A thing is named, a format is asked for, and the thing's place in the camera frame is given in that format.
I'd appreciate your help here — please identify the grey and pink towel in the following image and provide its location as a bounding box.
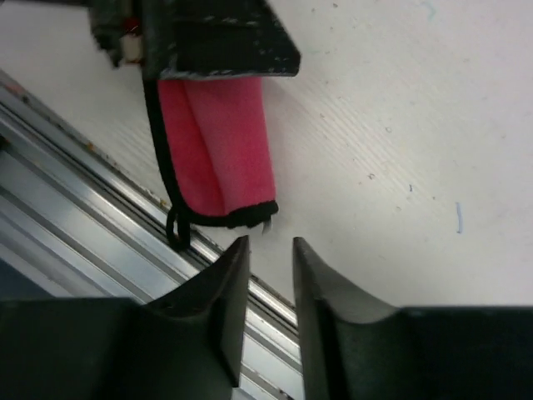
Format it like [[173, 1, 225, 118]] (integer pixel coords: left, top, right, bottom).
[[143, 77, 279, 251]]

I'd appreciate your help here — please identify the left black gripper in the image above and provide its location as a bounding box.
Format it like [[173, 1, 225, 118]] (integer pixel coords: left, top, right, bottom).
[[83, 0, 301, 79]]

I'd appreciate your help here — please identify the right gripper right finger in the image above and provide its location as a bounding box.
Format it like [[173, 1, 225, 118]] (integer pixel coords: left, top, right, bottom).
[[292, 237, 400, 399]]

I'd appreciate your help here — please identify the aluminium mounting rail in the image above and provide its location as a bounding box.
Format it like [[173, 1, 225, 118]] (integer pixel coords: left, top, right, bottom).
[[1, 75, 304, 399]]

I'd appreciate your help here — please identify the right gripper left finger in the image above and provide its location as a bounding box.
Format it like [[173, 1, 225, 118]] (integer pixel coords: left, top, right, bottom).
[[144, 236, 250, 388]]

